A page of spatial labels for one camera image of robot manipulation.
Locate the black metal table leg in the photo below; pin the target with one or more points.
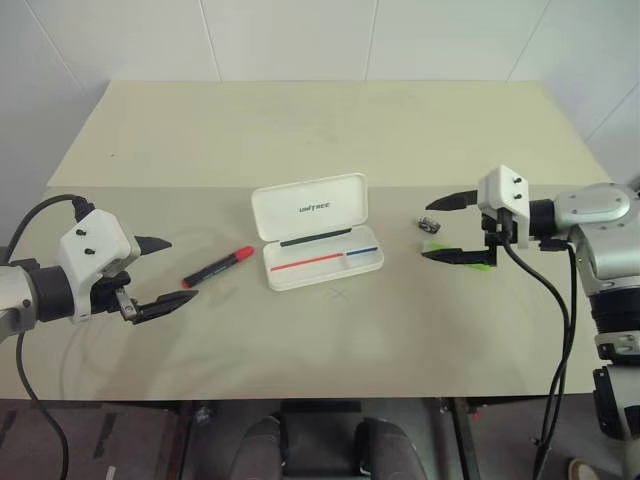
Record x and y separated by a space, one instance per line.
462 440

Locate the bright green pen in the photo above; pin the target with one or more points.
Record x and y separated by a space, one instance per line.
435 245

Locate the dark rounded shape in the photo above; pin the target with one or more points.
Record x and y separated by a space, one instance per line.
257 450
387 450

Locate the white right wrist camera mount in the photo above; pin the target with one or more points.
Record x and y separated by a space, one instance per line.
505 192

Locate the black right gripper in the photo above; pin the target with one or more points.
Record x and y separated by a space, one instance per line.
500 230

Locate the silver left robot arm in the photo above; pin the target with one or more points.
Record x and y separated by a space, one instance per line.
20 295

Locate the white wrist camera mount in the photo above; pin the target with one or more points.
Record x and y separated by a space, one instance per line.
87 250
505 192

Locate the black pen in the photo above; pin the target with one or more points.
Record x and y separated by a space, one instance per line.
315 238

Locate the beige shoe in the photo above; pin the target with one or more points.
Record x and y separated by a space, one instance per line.
582 470

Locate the black marker with red cap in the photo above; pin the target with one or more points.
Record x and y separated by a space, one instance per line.
215 268

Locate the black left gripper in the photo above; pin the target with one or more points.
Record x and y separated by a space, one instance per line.
107 295

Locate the small black silver binder clip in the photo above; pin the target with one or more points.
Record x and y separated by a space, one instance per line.
428 224

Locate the white open pencil case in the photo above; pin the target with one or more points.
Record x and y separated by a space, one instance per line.
310 220

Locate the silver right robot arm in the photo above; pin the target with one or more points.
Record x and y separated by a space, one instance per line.
600 235

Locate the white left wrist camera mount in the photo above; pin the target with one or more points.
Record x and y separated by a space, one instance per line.
87 250

